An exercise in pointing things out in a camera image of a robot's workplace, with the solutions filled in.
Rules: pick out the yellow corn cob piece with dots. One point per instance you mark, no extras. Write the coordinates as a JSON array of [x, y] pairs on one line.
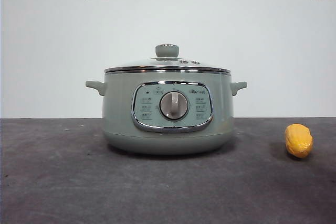
[[298, 140]]

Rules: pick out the glass lid with green knob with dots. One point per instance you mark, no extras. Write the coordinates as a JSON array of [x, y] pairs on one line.
[[166, 50]]

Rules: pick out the pale green electric pot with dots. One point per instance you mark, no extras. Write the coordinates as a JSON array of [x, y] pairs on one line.
[[118, 119]]

